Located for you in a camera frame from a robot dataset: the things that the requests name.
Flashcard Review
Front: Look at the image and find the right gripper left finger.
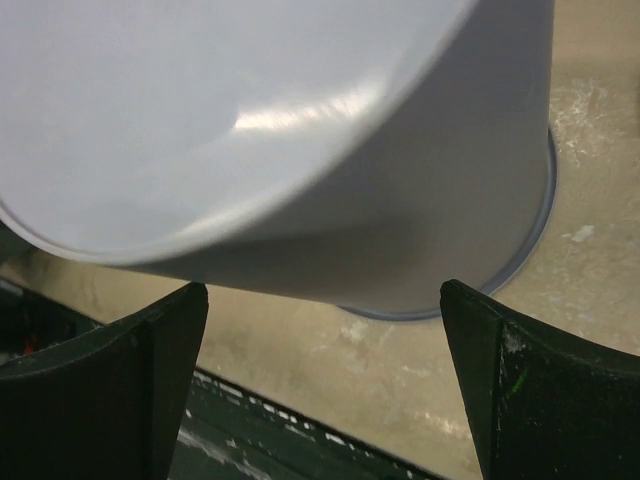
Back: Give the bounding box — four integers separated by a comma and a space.
1, 283, 208, 479

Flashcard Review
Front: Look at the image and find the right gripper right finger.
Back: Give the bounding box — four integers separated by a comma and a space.
440, 280, 639, 479

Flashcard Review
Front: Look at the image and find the light grey round bucket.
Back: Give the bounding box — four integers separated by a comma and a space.
1, 1, 557, 320

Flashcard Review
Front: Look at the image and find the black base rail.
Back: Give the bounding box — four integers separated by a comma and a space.
1, 281, 429, 479

